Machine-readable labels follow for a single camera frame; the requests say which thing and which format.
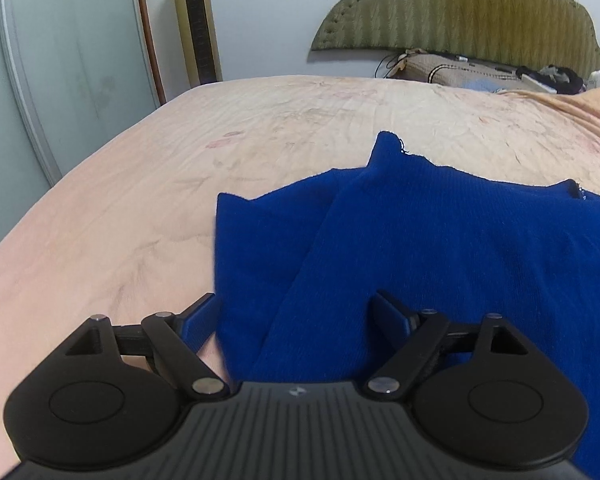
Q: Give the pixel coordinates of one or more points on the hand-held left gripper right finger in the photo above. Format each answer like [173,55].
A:
[387,316]

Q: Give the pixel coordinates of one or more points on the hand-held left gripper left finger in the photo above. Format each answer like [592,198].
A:
[200,325]

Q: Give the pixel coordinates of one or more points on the blue beaded sweater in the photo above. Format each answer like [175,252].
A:
[420,240]

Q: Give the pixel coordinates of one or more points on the dark clothes pile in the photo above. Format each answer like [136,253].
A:
[560,77]

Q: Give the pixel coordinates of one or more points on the pink bed sheet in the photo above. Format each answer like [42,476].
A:
[155,185]

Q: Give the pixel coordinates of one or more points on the brown pillow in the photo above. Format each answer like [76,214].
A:
[455,72]

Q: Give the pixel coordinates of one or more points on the orange blanket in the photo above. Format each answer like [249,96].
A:
[590,110]

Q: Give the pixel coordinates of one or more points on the flower print wardrobe door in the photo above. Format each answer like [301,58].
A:
[70,60]

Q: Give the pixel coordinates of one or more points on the gold tower fan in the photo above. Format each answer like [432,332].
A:
[197,25]

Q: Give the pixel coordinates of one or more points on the olive green padded headboard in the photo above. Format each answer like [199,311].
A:
[470,5]

